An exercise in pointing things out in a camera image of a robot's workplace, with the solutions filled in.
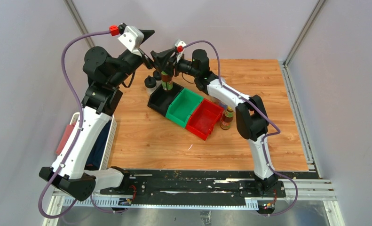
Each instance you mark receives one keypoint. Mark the white laundry basket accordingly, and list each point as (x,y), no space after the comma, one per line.
(109,142)

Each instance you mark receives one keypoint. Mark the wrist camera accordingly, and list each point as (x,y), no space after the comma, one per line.
(132,38)
(180,45)

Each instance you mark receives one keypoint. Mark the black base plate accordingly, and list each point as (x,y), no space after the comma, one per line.
(197,188)

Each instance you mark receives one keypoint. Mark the green label sauce bottle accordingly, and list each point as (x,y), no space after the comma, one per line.
(167,83)

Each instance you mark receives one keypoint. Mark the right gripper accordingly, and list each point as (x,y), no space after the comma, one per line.
(177,65)

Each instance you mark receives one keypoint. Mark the pink cloth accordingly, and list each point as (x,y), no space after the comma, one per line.
(67,132)

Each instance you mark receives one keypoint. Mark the navy cloth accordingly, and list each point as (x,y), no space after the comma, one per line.
(95,157)

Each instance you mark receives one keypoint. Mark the black storage bin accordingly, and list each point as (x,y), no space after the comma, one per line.
(160,100)

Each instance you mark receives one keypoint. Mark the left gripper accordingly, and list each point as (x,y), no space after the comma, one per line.
(160,58)

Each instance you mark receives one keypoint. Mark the green storage bin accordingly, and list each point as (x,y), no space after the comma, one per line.
(183,106)

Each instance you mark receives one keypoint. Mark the rear squeeze bottle black cap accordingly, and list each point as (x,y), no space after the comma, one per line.
(157,76)

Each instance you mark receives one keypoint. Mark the blue spice jar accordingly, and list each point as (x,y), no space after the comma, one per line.
(215,100)

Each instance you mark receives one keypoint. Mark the red storage bin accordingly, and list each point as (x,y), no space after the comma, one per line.
(202,121)

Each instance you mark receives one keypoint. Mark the corner aluminium post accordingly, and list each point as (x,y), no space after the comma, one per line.
(77,19)
(304,31)

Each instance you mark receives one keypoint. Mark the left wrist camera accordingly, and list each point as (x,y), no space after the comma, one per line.
(132,38)

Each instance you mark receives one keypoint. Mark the squeeze bottle black cap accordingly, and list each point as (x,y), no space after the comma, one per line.
(150,84)
(157,76)

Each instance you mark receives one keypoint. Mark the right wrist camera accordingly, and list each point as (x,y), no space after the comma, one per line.
(180,45)

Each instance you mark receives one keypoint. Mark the left corner aluminium post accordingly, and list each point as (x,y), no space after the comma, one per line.
(77,19)

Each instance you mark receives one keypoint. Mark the aluminium frame rail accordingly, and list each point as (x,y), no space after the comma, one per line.
(301,190)

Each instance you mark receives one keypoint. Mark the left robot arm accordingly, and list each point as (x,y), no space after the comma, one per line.
(105,75)

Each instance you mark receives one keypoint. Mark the red label sauce bottle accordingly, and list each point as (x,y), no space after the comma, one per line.
(227,118)

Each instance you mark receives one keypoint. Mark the front squeeze bottle black cap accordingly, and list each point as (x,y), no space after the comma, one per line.
(150,84)

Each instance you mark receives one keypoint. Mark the right corner aluminium post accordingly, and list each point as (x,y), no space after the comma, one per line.
(304,31)

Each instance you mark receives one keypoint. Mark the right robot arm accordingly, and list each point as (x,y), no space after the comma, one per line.
(251,116)

